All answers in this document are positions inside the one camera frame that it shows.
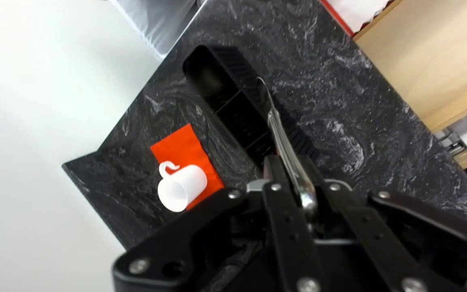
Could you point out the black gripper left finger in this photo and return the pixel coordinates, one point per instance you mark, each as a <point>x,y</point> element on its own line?
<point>212,244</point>

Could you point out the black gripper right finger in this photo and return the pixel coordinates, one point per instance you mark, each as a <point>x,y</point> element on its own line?
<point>406,244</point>

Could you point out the silver butter knife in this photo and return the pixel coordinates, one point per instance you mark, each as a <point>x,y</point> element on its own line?
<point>285,151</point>

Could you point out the black slotted cutlery holder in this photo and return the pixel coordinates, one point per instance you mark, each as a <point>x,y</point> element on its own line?
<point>239,107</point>

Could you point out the white mug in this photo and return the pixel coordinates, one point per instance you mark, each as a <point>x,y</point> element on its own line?
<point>183,188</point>

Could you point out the red orange napkin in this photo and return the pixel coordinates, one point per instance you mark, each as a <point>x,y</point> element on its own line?
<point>183,146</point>

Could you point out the wooden drawer with white front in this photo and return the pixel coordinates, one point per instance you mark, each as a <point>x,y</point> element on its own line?
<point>434,54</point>

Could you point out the grey trash bin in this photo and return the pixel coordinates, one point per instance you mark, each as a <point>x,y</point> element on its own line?
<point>158,21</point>

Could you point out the white paper towel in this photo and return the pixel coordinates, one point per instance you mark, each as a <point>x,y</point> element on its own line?
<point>361,10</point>

